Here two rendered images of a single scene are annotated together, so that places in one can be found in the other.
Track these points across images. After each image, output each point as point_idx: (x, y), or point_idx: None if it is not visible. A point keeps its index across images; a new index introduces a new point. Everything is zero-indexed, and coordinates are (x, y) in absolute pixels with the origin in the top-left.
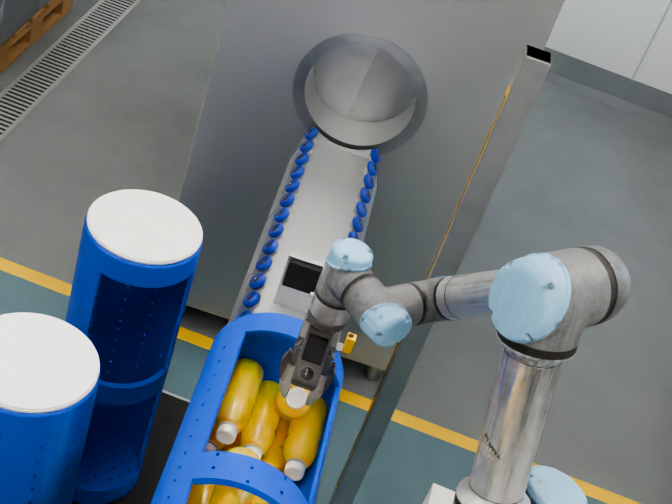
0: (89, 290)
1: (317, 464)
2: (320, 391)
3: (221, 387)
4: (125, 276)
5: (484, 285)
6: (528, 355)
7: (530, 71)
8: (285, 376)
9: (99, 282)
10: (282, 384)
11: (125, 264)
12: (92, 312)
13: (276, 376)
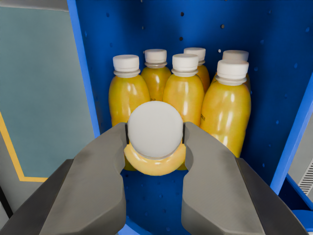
0: (304, 195)
1: (81, 39)
2: (81, 158)
3: (312, 107)
4: (302, 216)
5: None
6: None
7: None
8: (226, 168)
9: (306, 203)
10: (214, 141)
11: (312, 227)
12: (289, 181)
13: (178, 177)
